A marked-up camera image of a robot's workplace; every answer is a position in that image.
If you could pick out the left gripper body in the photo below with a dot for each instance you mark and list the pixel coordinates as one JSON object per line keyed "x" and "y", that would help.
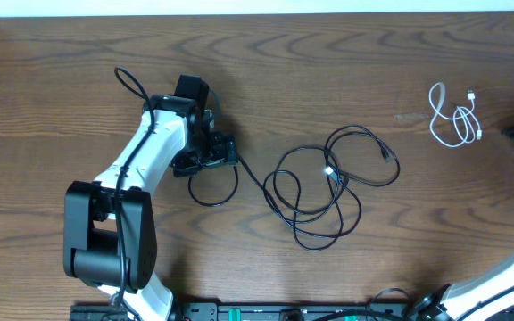
{"x": 208, "y": 152}

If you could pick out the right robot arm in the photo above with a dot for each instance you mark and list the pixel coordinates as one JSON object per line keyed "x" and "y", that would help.
{"x": 476, "y": 299}

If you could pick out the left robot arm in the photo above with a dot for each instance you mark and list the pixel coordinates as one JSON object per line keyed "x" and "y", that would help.
{"x": 109, "y": 238}

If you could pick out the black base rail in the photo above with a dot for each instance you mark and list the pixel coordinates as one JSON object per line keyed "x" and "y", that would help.
{"x": 209, "y": 311}

